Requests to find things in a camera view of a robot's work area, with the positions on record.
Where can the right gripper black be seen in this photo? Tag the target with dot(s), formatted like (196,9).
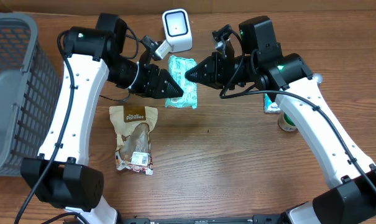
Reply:
(214,66)

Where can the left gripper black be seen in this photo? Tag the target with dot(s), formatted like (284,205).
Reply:
(149,80)

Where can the teal white pouch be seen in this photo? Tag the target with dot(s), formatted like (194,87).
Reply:
(178,66)

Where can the brown snack packet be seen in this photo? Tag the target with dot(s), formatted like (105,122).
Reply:
(133,125)

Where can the small teal white box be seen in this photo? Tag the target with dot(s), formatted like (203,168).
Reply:
(269,106)

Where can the green lid jar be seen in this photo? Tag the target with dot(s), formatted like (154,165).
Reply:
(285,123)

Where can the yellow dish soap bottle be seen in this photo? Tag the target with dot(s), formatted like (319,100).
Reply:
(318,78)

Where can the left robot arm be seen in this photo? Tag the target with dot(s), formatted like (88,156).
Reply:
(60,174)

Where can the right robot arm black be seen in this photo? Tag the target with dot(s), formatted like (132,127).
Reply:
(287,80)

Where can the white barcode scanner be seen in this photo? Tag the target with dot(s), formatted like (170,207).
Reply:
(177,29)

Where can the grey plastic shopping basket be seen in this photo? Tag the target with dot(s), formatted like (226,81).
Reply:
(29,90)

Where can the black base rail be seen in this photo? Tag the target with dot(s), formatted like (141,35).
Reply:
(190,221)

